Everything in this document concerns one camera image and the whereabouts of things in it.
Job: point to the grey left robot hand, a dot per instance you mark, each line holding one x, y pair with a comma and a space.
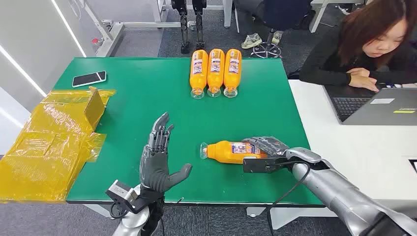
154, 166

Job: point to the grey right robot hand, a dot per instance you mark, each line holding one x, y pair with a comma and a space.
270, 145

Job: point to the person's right hand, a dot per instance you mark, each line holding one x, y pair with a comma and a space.
365, 83

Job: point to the person's left hand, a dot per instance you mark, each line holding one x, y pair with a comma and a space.
358, 71

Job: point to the orange juice bottle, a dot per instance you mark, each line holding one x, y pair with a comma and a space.
215, 70
232, 70
224, 152
198, 70

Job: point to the person at laptop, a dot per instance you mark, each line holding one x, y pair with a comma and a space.
329, 62

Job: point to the grey laptop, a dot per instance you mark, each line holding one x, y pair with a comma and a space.
384, 109

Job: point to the white desk leg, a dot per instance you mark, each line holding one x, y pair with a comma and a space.
317, 16

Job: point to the green table mat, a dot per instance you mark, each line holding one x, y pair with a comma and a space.
146, 97

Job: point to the chrome office chair base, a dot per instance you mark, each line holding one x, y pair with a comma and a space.
267, 50

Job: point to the seated person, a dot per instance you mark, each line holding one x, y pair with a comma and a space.
280, 13

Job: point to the yellow film wrapped cardboard box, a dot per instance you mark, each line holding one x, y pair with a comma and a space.
49, 146

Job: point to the black smartphone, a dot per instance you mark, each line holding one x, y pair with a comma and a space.
89, 79

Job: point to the small red knob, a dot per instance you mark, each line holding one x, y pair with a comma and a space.
95, 41

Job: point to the black robot leg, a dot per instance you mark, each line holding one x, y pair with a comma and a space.
199, 24
184, 26

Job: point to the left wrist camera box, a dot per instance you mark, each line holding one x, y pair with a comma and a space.
119, 195

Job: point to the white metal table frame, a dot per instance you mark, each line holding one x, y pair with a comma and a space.
114, 32

